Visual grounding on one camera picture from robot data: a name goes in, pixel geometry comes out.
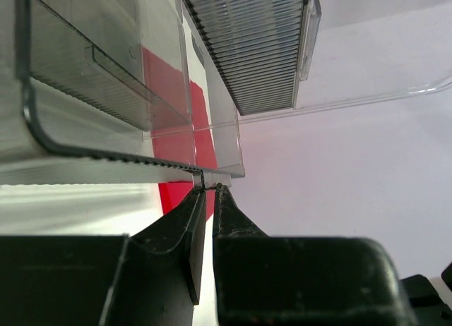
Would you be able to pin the clear acrylic drawer organizer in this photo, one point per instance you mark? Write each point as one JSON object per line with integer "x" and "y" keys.
{"x": 154, "y": 91}

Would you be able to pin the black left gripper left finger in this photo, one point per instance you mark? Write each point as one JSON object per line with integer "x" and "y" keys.
{"x": 159, "y": 280}

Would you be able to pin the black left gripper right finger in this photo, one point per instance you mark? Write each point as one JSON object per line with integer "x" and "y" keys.
{"x": 264, "y": 280}

